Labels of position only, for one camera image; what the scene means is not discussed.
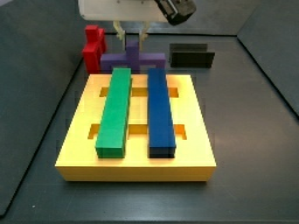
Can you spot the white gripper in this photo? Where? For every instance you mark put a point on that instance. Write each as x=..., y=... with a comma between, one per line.
x=121, y=10

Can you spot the yellow slotted board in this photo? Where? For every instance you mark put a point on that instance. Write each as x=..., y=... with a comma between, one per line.
x=194, y=163

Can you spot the red comb-shaped block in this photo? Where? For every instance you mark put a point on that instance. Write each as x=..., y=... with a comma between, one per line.
x=93, y=48

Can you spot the blue long block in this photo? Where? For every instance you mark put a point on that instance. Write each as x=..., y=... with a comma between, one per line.
x=159, y=115

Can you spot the green long block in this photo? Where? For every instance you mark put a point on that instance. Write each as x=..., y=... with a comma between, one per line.
x=112, y=128

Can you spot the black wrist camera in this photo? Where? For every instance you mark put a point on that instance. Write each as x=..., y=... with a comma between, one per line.
x=176, y=10

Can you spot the black angled bracket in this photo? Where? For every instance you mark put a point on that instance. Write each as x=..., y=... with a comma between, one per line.
x=189, y=55

